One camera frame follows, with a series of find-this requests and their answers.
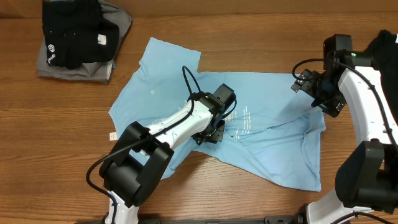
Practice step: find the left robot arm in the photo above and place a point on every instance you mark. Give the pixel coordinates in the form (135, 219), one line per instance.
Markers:
(141, 155)

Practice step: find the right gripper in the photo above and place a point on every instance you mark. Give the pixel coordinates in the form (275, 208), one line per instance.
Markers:
(334, 106)

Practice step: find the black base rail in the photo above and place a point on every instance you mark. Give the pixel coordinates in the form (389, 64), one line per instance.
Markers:
(284, 219)

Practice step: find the black folded garment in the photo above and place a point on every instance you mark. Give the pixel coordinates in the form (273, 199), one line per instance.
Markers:
(75, 32)

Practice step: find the black garment at right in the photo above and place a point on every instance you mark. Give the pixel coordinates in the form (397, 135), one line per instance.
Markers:
(384, 51)

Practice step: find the grey folded garment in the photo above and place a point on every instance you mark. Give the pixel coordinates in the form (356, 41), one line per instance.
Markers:
(98, 71)

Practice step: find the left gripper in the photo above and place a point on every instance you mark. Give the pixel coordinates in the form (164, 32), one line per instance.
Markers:
(217, 134)

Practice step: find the light blue t-shirt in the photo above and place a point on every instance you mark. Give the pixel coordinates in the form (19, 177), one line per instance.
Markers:
(271, 131)

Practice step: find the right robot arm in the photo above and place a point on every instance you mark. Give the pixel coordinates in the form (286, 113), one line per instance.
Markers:
(367, 180)

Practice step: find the small white tag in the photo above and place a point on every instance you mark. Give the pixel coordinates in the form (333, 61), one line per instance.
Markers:
(113, 136)

